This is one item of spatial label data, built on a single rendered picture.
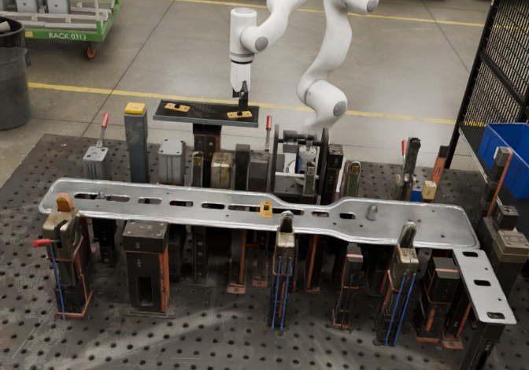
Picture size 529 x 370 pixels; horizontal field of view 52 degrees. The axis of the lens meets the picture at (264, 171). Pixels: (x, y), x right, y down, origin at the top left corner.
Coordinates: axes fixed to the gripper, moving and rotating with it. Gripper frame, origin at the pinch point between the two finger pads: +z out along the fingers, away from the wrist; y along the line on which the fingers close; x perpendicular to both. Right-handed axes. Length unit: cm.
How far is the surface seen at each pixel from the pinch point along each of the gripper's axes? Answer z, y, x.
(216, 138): 14.5, 0.6, -8.0
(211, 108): 5.8, -6.7, -8.7
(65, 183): 22, 9, -60
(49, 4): 82, -388, -90
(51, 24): 90, -356, -88
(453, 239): 22, 60, 55
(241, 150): 12.2, 13.6, -2.2
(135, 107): 5.7, -11.0, -35.1
